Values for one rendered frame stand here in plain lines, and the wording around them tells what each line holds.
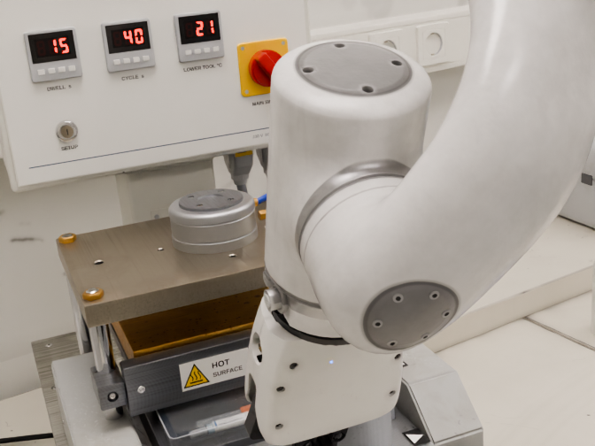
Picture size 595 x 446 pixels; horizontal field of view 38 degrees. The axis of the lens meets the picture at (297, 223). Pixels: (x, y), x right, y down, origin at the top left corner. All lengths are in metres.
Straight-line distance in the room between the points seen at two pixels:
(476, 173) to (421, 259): 0.05
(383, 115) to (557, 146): 0.08
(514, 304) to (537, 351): 0.11
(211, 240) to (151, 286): 0.08
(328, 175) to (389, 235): 0.06
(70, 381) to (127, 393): 0.12
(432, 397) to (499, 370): 0.53
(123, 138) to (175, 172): 0.08
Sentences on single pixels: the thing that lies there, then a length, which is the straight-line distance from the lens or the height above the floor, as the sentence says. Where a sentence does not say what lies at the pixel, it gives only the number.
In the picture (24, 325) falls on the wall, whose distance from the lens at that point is 1.35.
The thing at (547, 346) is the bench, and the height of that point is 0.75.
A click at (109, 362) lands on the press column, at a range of 0.73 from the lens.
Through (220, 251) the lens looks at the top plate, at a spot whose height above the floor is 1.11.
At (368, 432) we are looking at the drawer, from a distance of 0.70.
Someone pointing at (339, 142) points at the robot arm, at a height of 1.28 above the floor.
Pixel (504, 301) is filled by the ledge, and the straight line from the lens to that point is 1.39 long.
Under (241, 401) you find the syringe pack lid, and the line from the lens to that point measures 0.74.
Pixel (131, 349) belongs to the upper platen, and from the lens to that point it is 0.73.
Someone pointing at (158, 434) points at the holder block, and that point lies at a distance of 0.73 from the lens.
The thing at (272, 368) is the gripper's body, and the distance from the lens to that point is 0.54.
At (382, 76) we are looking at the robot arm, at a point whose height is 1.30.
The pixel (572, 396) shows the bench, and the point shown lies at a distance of 1.23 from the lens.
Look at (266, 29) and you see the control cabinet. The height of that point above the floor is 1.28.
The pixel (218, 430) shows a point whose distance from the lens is 0.71.
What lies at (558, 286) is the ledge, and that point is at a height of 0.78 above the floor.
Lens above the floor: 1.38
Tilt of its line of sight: 19 degrees down
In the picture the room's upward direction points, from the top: 5 degrees counter-clockwise
